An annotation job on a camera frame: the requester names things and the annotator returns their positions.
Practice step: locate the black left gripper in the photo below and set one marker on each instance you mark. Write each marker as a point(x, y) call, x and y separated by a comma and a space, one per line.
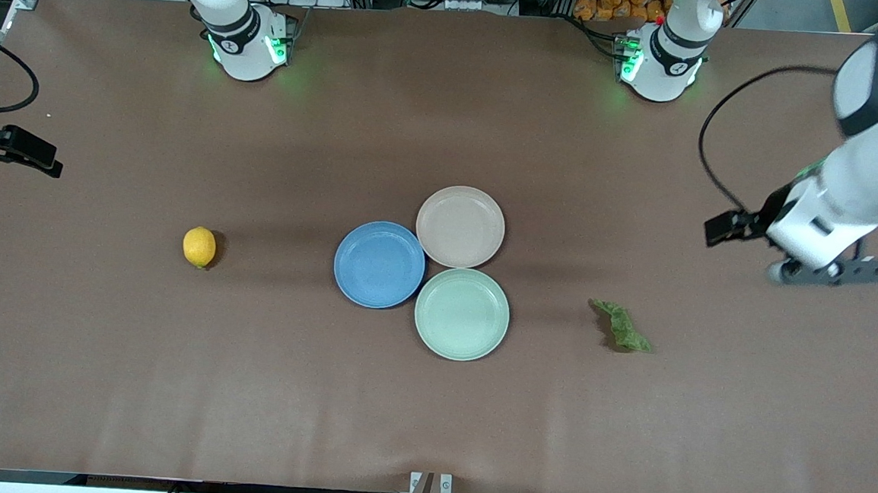
point(774, 207)

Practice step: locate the green lettuce leaf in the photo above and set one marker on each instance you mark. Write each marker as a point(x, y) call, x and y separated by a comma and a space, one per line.
point(623, 330)

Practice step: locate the yellow lemon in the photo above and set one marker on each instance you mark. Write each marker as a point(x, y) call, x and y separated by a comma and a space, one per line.
point(199, 247)

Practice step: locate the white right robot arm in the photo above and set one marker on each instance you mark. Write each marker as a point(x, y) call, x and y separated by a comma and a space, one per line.
point(245, 52)

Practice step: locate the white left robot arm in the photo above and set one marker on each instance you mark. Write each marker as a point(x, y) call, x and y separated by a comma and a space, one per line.
point(870, 181)

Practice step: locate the bag of oranges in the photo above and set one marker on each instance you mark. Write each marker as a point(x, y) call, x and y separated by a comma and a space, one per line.
point(614, 2)

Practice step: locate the brown table cover mat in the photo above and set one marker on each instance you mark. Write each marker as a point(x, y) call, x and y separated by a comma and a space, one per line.
point(172, 375)

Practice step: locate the beige round plate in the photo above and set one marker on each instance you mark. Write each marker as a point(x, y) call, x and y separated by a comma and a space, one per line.
point(460, 226)

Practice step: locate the pale green round plate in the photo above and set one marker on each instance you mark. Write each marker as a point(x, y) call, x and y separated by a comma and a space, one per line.
point(461, 314)

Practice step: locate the blue round plate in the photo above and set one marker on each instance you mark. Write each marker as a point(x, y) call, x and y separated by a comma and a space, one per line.
point(379, 266)

